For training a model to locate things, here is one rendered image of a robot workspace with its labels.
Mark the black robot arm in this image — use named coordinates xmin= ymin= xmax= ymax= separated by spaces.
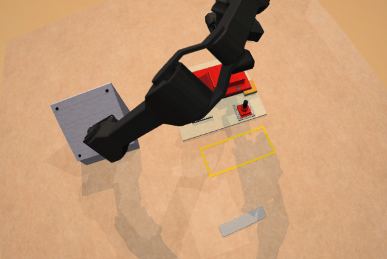
xmin=83 ymin=0 xmax=270 ymax=163

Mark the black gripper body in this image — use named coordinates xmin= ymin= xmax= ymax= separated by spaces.
xmin=205 ymin=12 xmax=255 ymax=74

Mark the grey flat bar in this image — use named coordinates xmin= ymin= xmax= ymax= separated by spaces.
xmin=218 ymin=206 xmax=266 ymax=237

